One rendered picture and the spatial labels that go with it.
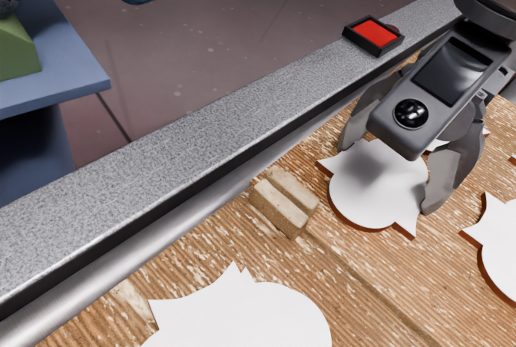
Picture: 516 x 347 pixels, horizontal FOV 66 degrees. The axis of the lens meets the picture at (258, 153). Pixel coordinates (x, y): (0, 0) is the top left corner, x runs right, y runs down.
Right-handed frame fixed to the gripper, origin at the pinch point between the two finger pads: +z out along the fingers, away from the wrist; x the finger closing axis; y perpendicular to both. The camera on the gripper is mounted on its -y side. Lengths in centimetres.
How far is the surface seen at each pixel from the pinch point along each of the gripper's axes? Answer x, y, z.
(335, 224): 0.3, -7.8, 1.0
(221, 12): 143, 134, 89
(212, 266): 5.2, -19.5, 1.5
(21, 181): 45, -21, 29
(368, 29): 18.1, 28.6, 0.3
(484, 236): -11.2, 2.3, -0.4
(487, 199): -9.8, 7.4, -0.6
